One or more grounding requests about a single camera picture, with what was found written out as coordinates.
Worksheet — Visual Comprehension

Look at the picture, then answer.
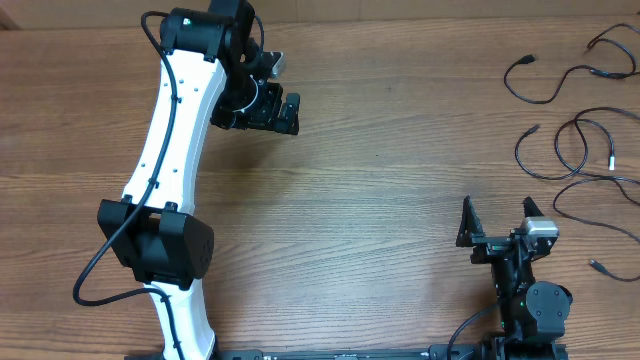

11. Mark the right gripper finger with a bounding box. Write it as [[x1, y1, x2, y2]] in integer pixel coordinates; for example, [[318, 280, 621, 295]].
[[522, 196, 544, 218], [456, 195, 486, 247]]

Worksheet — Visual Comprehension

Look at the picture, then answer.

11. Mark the long black USB cable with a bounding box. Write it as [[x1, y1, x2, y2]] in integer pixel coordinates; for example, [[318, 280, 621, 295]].
[[513, 106, 640, 182]]

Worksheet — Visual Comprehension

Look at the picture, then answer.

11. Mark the short black USB cable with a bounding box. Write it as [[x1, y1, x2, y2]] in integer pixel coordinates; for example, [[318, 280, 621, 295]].
[[503, 22, 640, 106]]

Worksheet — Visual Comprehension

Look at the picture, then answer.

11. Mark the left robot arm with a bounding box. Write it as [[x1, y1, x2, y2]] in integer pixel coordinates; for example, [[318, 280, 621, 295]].
[[97, 1, 300, 359]]

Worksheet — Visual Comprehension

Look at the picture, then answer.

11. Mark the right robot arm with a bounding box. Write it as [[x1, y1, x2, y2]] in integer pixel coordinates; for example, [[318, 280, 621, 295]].
[[446, 196, 573, 359]]

